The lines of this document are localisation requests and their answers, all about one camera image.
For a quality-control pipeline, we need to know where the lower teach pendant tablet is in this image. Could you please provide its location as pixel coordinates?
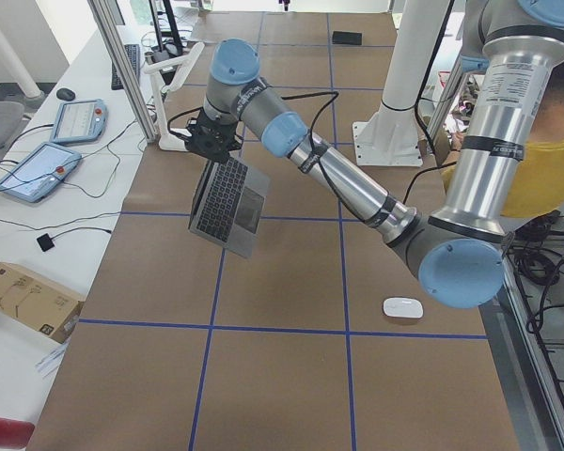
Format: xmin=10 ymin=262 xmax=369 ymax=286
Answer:
xmin=0 ymin=142 xmax=82 ymax=203

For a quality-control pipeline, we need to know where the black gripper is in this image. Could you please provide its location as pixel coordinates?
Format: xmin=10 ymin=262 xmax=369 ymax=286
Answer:
xmin=185 ymin=112 xmax=241 ymax=163

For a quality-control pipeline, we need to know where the dark grey computer mouse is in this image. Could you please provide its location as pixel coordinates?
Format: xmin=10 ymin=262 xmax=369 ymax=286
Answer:
xmin=55 ymin=87 xmax=76 ymax=101

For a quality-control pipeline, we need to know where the person in yellow shirt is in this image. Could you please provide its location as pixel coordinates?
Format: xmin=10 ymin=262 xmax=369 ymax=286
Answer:
xmin=440 ymin=49 xmax=564 ymax=220

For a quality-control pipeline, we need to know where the small black square device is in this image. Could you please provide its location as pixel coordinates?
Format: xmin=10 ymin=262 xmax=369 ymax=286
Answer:
xmin=36 ymin=233 xmax=55 ymax=252

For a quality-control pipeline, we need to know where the grey laptop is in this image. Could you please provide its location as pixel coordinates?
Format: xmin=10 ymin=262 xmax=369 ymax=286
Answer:
xmin=189 ymin=157 xmax=270 ymax=258

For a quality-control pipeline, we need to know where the upper teach pendant tablet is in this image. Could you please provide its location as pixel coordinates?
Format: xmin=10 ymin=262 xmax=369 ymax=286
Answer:
xmin=50 ymin=99 xmax=108 ymax=145

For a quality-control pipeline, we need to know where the black keyboard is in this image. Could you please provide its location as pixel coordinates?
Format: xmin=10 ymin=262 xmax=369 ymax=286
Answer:
xmin=111 ymin=43 xmax=142 ymax=91

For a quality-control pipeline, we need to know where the black flat box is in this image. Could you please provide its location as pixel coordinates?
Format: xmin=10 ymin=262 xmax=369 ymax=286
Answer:
xmin=332 ymin=30 xmax=363 ymax=46

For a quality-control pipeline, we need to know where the brown cardboard box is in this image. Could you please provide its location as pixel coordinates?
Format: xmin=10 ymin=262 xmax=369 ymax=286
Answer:
xmin=0 ymin=262 xmax=85 ymax=343

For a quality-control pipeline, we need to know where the white computer mouse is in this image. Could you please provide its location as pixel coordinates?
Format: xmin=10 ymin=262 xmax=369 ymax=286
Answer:
xmin=383 ymin=297 xmax=424 ymax=319

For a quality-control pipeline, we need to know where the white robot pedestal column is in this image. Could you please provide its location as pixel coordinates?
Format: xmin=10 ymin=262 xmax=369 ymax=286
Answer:
xmin=352 ymin=0 xmax=452 ymax=167

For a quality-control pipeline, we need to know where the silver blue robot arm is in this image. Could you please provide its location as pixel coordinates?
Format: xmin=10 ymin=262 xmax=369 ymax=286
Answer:
xmin=186 ymin=1 xmax=564 ymax=308

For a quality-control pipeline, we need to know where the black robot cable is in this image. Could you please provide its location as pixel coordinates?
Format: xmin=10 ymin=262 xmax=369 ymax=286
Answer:
xmin=166 ymin=89 xmax=340 ymax=226

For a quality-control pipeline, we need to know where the aluminium frame post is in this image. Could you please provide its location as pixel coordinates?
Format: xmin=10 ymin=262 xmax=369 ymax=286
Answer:
xmin=87 ymin=0 xmax=158 ymax=144

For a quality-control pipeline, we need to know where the red object at corner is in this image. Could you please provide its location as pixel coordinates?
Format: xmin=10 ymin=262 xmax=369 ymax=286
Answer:
xmin=0 ymin=417 xmax=35 ymax=450

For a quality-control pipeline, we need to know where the teach pendant tablet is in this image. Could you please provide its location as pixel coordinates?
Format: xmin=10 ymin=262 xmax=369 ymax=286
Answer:
xmin=0 ymin=142 xmax=82 ymax=203
xmin=50 ymin=99 xmax=108 ymax=145

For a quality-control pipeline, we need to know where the white desk lamp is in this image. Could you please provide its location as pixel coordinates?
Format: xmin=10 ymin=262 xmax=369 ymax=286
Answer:
xmin=143 ymin=41 xmax=205 ymax=152

